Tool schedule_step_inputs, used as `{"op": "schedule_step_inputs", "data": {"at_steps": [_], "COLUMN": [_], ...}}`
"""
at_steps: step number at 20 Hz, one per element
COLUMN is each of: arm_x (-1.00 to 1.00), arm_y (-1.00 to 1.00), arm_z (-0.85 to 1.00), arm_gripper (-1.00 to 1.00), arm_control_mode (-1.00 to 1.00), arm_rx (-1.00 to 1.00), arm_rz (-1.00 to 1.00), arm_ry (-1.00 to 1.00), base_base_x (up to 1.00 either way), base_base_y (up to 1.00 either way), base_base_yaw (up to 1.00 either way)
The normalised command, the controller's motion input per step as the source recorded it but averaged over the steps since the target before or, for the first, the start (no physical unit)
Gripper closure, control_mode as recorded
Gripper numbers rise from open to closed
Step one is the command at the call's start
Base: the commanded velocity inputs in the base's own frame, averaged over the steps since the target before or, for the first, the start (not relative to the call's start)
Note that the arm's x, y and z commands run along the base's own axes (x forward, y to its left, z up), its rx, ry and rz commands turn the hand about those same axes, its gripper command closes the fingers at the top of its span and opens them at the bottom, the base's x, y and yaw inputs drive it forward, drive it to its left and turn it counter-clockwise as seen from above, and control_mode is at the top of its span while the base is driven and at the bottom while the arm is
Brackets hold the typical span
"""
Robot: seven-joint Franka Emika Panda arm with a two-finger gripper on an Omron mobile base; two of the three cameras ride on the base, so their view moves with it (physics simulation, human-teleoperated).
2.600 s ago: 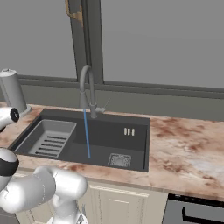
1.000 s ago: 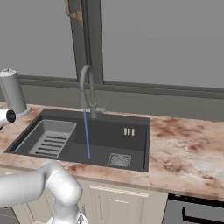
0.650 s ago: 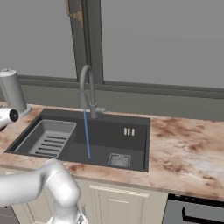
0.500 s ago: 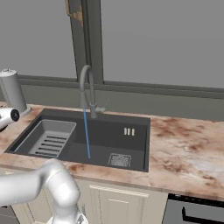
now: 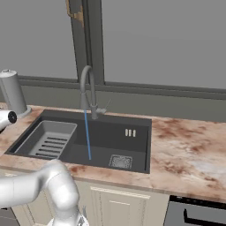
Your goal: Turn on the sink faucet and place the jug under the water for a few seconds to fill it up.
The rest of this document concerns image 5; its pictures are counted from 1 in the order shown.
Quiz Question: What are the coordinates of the grey curved sink faucet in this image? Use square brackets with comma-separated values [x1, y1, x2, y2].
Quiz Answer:
[79, 64, 108, 121]

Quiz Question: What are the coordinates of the dark grey sink basin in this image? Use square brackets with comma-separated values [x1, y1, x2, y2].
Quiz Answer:
[4, 109, 153, 175]

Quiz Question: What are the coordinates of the blue water stream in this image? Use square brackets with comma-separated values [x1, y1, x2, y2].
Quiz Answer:
[83, 109, 93, 162]

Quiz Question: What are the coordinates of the square sink drain strainer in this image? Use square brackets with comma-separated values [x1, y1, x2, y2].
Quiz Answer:
[108, 154, 133, 170]

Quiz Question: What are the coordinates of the grey slotted drain tray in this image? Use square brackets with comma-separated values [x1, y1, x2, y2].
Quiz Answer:
[13, 120, 79, 161]

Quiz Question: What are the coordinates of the cream cupboard door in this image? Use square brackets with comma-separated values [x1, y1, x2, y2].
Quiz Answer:
[11, 188, 89, 226]
[89, 185, 152, 226]

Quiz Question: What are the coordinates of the brown window fitting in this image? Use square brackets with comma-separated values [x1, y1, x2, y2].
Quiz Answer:
[65, 0, 85, 29]

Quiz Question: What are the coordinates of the grey dishwasher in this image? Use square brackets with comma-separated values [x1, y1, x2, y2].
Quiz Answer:
[162, 194, 226, 226]

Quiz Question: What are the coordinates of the grey faucet lever handle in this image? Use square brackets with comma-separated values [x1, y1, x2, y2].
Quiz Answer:
[100, 98, 113, 116]

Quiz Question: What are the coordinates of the grey window frame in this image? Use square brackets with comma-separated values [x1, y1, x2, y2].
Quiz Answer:
[17, 0, 226, 102]

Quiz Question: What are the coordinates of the black dishwasher handle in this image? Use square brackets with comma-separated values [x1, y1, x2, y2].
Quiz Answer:
[182, 207, 226, 226]

